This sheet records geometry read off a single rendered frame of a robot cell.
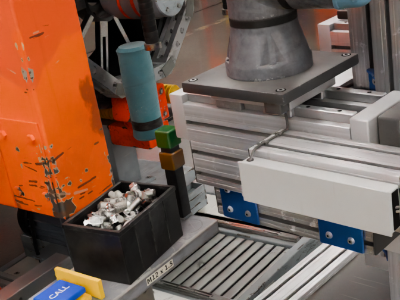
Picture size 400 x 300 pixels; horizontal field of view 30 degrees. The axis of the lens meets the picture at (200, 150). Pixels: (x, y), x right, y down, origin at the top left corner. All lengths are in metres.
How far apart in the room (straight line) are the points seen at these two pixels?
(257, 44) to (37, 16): 0.47
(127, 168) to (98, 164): 0.75
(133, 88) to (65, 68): 0.48
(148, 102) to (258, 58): 0.80
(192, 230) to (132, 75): 0.55
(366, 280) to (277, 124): 0.65
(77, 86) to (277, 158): 0.56
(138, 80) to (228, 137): 0.68
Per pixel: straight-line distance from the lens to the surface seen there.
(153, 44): 1.86
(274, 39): 1.24
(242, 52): 1.25
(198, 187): 2.45
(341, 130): 1.18
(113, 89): 2.08
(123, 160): 2.35
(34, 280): 1.68
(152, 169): 2.51
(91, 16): 2.16
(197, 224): 1.61
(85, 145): 1.59
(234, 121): 1.32
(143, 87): 1.99
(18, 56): 1.49
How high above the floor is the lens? 1.19
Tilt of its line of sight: 22 degrees down
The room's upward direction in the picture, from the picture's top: 10 degrees counter-clockwise
